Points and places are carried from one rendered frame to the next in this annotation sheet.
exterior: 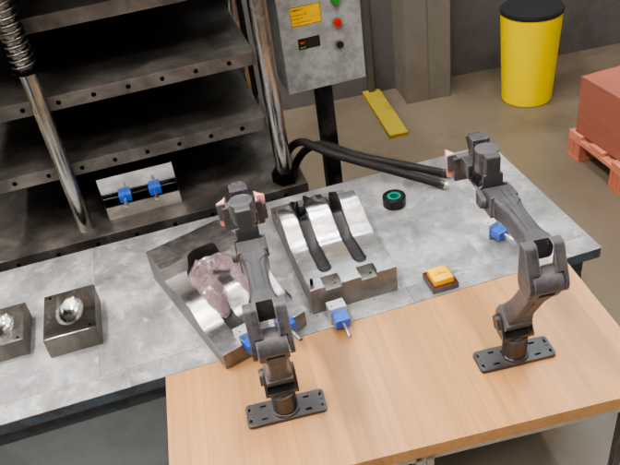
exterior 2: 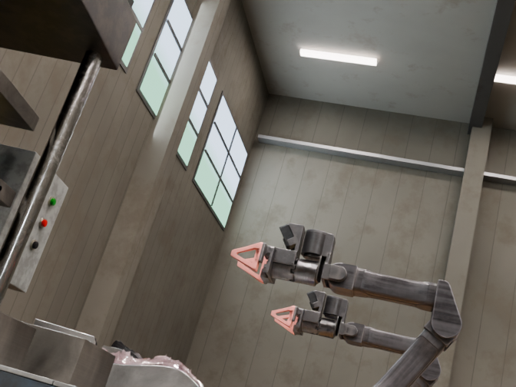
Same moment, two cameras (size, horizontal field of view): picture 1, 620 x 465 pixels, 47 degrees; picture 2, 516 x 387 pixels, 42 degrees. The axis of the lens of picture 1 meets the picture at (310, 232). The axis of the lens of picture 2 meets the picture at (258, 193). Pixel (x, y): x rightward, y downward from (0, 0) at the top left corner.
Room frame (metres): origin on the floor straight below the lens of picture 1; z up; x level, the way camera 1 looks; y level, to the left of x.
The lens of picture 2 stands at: (0.97, 1.62, 0.79)
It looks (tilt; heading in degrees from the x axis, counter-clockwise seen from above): 20 degrees up; 292
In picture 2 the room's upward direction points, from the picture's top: 17 degrees clockwise
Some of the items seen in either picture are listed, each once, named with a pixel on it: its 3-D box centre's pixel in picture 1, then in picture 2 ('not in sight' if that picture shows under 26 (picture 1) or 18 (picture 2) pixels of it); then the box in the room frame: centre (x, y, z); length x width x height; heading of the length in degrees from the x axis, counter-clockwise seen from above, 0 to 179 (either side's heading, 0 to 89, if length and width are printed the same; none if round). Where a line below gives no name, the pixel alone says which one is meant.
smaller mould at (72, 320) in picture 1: (73, 319); (32, 353); (1.61, 0.73, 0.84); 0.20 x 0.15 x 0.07; 11
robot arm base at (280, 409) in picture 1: (283, 399); not in sight; (1.18, 0.13, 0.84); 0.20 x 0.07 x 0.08; 96
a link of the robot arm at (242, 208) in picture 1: (244, 228); (325, 258); (1.36, 0.15, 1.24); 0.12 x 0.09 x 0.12; 6
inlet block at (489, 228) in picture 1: (501, 233); not in sight; (1.72, -0.59, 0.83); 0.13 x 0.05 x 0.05; 34
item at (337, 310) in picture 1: (342, 321); not in sight; (1.44, -0.05, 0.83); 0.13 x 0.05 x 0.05; 12
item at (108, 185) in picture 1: (134, 159); not in sight; (2.46, 0.63, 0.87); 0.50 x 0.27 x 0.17; 11
